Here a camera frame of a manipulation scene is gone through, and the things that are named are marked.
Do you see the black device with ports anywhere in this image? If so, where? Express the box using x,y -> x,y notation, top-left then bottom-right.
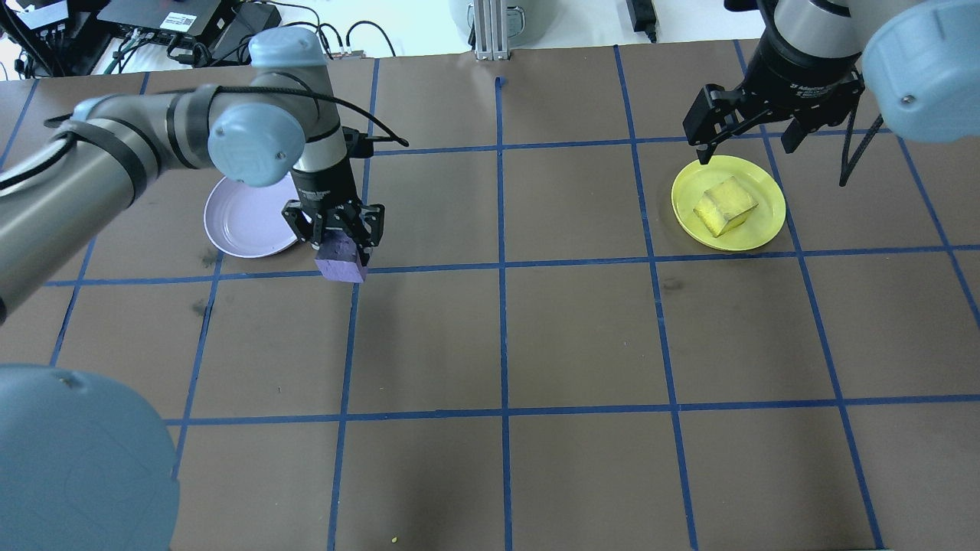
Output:
0,0 -> 71,35

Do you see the purple round plate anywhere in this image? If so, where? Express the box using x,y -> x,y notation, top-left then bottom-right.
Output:
204,174 -> 301,259

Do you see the plain black electronics box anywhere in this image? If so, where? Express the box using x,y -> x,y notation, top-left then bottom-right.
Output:
220,3 -> 282,59

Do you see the black power adapter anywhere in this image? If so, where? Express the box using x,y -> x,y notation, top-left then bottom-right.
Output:
626,0 -> 658,44

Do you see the black box with label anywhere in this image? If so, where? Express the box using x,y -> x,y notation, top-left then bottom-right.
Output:
97,0 -> 224,39

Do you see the aluminium profile post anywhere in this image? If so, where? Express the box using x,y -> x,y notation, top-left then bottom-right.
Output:
472,0 -> 511,61

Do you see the looped black cable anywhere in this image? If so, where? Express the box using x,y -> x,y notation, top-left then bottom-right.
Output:
346,21 -> 397,59

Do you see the yellow round plate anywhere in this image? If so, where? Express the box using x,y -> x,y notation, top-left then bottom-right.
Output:
671,155 -> 787,252

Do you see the yellow foam block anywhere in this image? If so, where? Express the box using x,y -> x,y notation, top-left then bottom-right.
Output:
694,176 -> 759,237

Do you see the purple foam block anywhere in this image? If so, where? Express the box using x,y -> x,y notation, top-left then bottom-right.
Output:
315,236 -> 368,285

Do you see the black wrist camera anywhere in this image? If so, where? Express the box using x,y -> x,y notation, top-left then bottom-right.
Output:
341,126 -> 377,159

